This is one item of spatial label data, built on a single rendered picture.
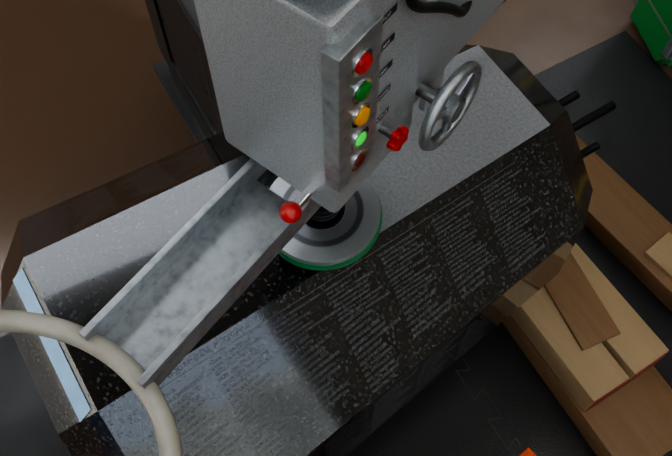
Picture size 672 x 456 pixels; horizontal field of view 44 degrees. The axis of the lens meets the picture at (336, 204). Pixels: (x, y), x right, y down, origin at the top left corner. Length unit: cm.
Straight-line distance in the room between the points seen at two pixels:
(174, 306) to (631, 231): 157
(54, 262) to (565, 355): 124
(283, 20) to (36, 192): 185
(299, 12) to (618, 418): 161
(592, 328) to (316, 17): 148
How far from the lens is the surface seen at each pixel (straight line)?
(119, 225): 161
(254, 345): 151
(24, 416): 241
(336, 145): 102
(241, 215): 129
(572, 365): 217
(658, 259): 246
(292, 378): 156
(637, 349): 223
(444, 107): 122
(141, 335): 123
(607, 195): 253
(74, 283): 158
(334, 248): 147
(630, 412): 228
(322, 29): 88
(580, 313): 221
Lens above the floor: 220
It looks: 61 degrees down
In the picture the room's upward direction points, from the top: 1 degrees counter-clockwise
